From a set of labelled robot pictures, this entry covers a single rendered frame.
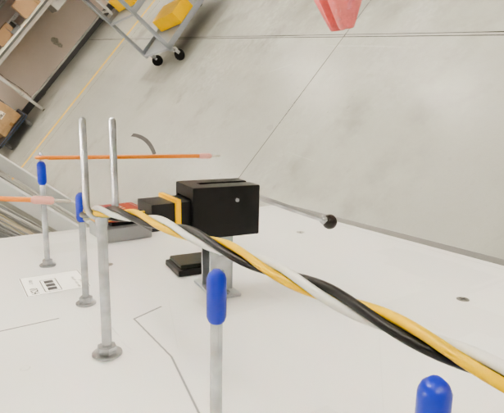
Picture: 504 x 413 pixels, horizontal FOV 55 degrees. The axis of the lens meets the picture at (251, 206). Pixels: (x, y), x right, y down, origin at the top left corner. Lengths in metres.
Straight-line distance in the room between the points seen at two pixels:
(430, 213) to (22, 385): 1.57
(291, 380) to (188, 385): 0.06
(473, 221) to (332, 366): 1.40
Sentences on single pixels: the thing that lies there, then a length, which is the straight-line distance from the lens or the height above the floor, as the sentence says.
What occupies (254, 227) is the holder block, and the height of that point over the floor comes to 1.11.
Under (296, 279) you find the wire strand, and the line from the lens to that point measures 0.16.
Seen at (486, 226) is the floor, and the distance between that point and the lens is 1.65.
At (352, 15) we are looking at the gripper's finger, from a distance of 0.44.
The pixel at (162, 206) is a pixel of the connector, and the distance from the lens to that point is 0.36.
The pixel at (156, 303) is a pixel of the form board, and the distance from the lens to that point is 0.39.
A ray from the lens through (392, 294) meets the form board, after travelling 0.42.
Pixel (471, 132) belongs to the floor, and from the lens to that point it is 1.91.
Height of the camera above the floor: 1.34
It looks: 35 degrees down
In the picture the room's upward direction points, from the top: 50 degrees counter-clockwise
